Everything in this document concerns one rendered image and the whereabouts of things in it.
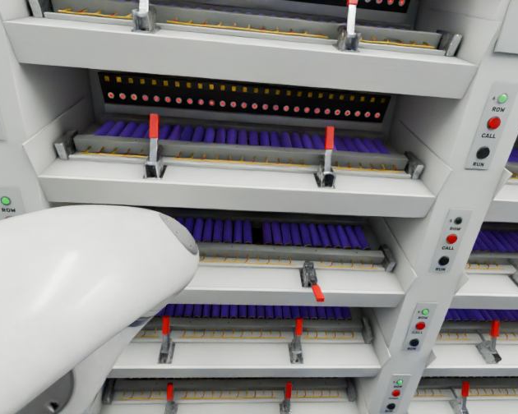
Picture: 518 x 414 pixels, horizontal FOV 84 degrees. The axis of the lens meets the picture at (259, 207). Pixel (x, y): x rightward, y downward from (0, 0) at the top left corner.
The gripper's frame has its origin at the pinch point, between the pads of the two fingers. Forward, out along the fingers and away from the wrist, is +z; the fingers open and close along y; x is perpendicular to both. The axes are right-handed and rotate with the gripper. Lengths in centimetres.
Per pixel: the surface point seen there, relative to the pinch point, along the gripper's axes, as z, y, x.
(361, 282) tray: 1.4, 36.9, -6.8
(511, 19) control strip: -11, 46, 34
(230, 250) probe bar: 4.5, 12.0, -2.4
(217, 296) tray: 0.3, 10.1, -9.7
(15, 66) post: -7.6, -16.0, 24.3
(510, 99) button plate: -9, 50, 25
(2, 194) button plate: -4.5, -21.0, 7.5
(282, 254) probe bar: 4.6, 22.0, -2.9
